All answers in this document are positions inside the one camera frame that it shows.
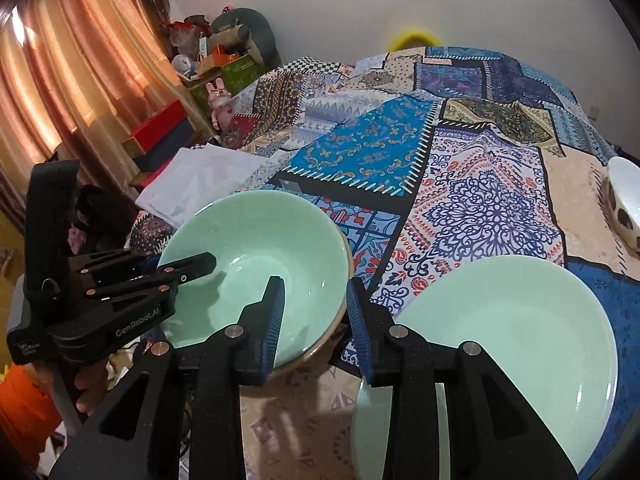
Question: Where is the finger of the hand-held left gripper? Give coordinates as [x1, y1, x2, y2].
[82, 252, 219, 312]
[69, 248, 162, 277]

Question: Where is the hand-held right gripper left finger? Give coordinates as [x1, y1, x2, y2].
[50, 275, 287, 480]

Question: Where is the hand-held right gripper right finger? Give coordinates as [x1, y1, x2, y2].
[345, 276, 582, 480]

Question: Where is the green bowl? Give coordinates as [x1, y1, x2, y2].
[157, 190, 352, 369]

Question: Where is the green plate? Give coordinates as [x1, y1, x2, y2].
[350, 254, 619, 480]

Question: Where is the person's left hand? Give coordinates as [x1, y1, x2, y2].
[73, 354, 111, 417]

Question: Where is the folded white cloth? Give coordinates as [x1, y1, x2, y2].
[135, 142, 263, 227]

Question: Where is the dark blue box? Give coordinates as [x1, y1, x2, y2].
[132, 122, 197, 173]

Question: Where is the red box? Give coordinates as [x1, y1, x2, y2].
[126, 99, 190, 155]

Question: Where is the pink bunny toy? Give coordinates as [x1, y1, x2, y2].
[205, 77, 237, 132]

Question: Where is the orange bag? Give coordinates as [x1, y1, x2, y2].
[0, 364, 63, 463]

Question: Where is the orange curtain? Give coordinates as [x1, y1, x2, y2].
[0, 0, 173, 243]

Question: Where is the patchwork printed tablecloth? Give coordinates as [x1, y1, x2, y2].
[129, 45, 640, 480]

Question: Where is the green box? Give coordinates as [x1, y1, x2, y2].
[186, 55, 263, 107]

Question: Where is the white spotted bowl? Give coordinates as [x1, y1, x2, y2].
[599, 156, 640, 257]

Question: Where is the yellow round object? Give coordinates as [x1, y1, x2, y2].
[386, 27, 442, 52]

